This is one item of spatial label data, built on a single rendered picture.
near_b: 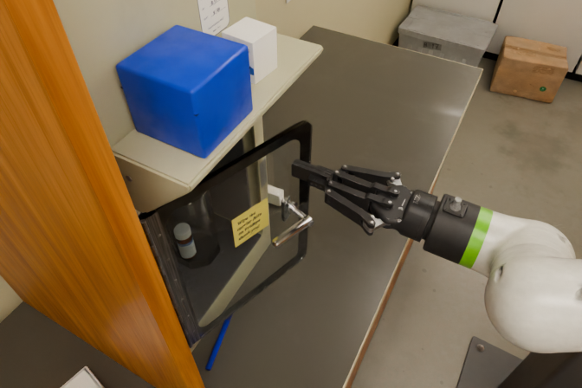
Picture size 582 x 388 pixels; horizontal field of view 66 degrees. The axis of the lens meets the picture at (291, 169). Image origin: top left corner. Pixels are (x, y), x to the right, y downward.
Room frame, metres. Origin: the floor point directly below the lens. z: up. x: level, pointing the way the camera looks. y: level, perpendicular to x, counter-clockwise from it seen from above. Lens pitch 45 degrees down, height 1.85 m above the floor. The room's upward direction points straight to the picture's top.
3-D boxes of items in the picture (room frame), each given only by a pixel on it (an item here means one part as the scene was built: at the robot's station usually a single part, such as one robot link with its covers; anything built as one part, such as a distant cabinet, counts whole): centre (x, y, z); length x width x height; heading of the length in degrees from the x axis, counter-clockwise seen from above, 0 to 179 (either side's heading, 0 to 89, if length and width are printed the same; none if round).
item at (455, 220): (0.41, -0.24, 1.31); 0.09 x 0.06 x 0.12; 151
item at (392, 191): (0.49, -0.12, 1.31); 0.11 x 0.01 x 0.04; 60
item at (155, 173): (0.47, 0.08, 1.46); 0.32 x 0.11 x 0.10; 151
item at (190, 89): (0.41, 0.11, 1.56); 0.10 x 0.10 x 0.09; 61
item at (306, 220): (0.49, 0.01, 1.20); 0.10 x 0.05 x 0.03; 132
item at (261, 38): (0.52, 0.05, 1.54); 0.05 x 0.05 x 0.06; 55
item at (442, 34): (2.91, -1.11, 0.17); 0.60 x 0.42 x 0.33; 59
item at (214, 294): (0.47, 0.08, 1.19); 0.30 x 0.01 x 0.40; 132
